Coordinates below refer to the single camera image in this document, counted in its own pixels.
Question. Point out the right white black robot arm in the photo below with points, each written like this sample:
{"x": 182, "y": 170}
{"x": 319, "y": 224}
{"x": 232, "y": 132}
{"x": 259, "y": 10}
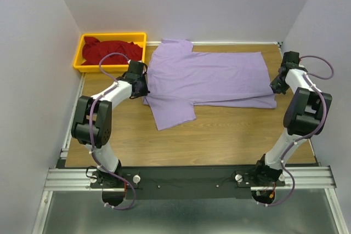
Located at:
{"x": 304, "y": 117}

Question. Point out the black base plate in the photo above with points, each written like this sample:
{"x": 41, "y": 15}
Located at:
{"x": 188, "y": 182}

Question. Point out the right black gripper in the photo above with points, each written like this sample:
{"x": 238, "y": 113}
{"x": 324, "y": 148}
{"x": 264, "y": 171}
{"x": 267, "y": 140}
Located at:
{"x": 278, "y": 85}

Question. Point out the aluminium frame rail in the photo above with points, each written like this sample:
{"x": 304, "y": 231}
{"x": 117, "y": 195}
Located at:
{"x": 82, "y": 179}

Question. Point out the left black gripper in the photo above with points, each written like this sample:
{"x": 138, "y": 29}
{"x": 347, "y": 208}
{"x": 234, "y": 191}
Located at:
{"x": 140, "y": 87}

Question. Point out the lavender t shirt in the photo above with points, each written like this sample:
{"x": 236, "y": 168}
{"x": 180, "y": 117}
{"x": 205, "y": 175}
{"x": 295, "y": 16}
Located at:
{"x": 180, "y": 78}

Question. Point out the yellow plastic bin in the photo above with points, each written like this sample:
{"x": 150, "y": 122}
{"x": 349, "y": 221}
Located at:
{"x": 138, "y": 38}

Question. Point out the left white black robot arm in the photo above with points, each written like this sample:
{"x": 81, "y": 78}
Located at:
{"x": 92, "y": 121}

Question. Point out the left side aluminium rail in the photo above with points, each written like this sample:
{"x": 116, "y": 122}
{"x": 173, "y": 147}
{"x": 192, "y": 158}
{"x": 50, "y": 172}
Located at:
{"x": 66, "y": 144}

